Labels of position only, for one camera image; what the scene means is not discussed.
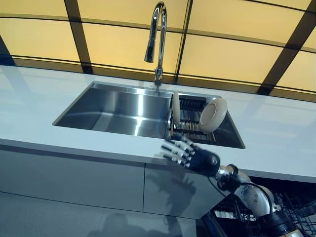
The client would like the white cabinet door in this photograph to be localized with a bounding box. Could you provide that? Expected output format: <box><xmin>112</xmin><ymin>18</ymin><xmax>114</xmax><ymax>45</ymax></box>
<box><xmin>143</xmin><ymin>158</ymin><xmax>227</xmax><ymax>221</ymax></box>
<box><xmin>0</xmin><ymin>144</ymin><xmax>147</xmax><ymax>213</ymax></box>

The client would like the cream deep round plate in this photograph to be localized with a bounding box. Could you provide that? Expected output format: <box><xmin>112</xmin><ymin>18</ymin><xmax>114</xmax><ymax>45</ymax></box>
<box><xmin>198</xmin><ymin>97</ymin><xmax>228</xmax><ymax>132</ymax></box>

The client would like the chrome gooseneck kitchen faucet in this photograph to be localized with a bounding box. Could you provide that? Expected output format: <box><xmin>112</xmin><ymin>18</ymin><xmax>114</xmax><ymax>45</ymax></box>
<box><xmin>143</xmin><ymin>1</ymin><xmax>168</xmax><ymax>94</ymax></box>

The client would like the stainless steel sink basin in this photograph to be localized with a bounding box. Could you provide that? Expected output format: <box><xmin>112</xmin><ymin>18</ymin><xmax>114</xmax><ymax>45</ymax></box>
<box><xmin>52</xmin><ymin>80</ymin><xmax>246</xmax><ymax>150</ymax></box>

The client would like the black dish drying rack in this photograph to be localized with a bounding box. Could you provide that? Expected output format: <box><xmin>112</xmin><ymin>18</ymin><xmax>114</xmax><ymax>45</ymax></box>
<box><xmin>165</xmin><ymin>94</ymin><xmax>218</xmax><ymax>144</ymax></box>

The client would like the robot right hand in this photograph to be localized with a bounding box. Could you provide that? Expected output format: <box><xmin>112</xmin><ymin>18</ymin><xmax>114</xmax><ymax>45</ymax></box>
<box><xmin>158</xmin><ymin>136</ymin><xmax>221</xmax><ymax>177</ymax></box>

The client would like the black wire dishwasher rack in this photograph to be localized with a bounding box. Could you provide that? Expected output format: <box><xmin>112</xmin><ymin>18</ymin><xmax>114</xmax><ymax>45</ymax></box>
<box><xmin>212</xmin><ymin>176</ymin><xmax>316</xmax><ymax>237</ymax></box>

